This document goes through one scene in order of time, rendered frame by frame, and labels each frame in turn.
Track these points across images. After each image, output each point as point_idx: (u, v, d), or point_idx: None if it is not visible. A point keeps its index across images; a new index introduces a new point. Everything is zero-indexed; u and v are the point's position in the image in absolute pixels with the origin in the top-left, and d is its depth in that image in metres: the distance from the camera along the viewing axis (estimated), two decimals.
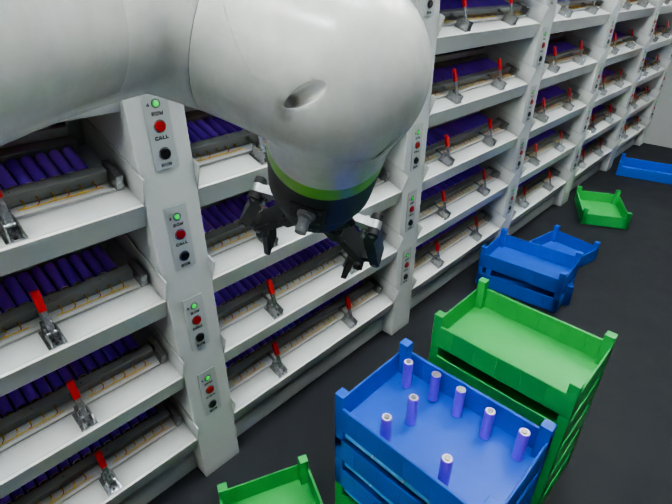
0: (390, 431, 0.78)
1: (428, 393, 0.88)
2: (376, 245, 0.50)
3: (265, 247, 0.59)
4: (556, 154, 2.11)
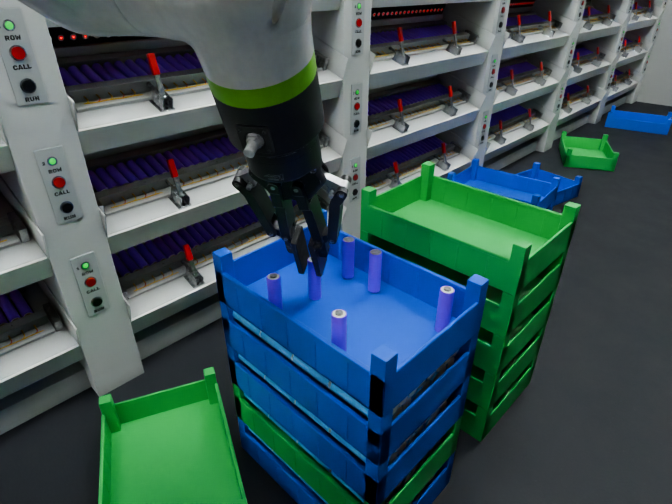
0: (279, 297, 0.61)
1: (342, 268, 0.71)
2: (340, 212, 0.52)
3: (297, 261, 0.61)
4: (536, 87, 1.94)
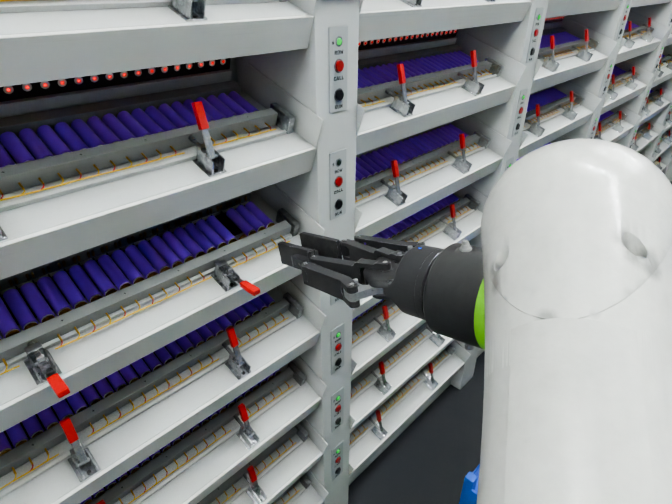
0: None
1: None
2: None
3: None
4: None
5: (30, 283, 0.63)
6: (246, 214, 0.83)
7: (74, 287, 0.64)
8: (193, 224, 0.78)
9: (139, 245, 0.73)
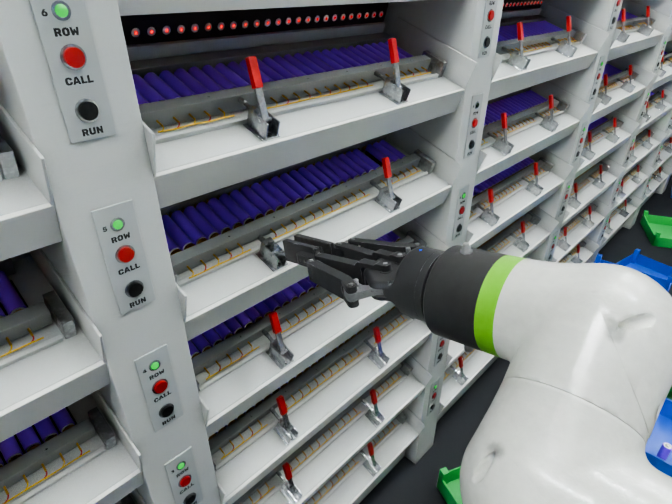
0: None
1: None
2: None
3: None
4: (634, 186, 2.41)
5: (237, 190, 0.74)
6: (383, 149, 0.94)
7: (271, 195, 0.75)
8: (344, 154, 0.89)
9: (308, 168, 0.84)
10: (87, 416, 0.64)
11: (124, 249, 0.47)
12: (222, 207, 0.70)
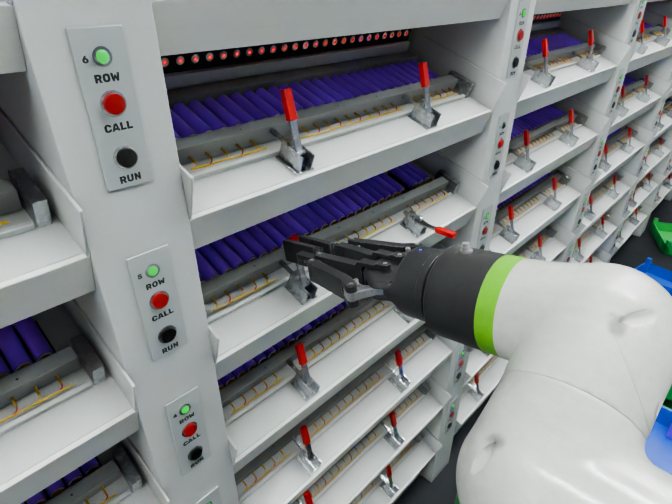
0: None
1: None
2: None
3: None
4: (646, 194, 2.38)
5: None
6: (406, 169, 0.92)
7: (297, 222, 0.73)
8: None
9: None
10: (111, 456, 0.61)
11: (159, 295, 0.45)
12: (248, 236, 0.68)
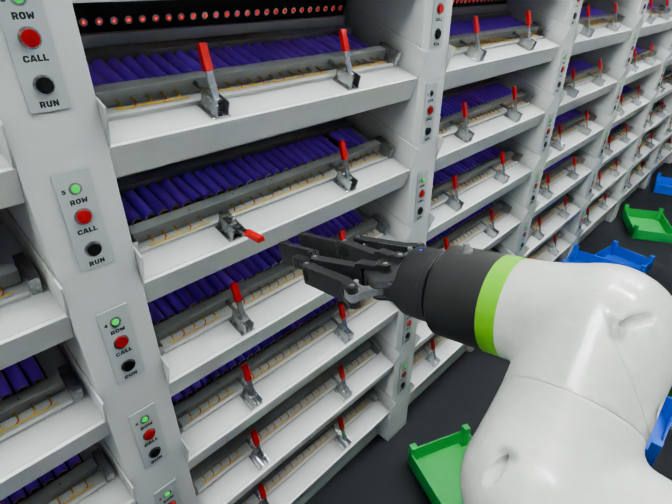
0: None
1: None
2: None
3: None
4: (613, 179, 2.47)
5: (201, 169, 0.80)
6: (345, 135, 1.00)
7: (233, 174, 0.81)
8: (307, 139, 0.95)
9: (271, 151, 0.90)
10: (58, 373, 0.69)
11: (82, 211, 0.53)
12: (185, 184, 0.76)
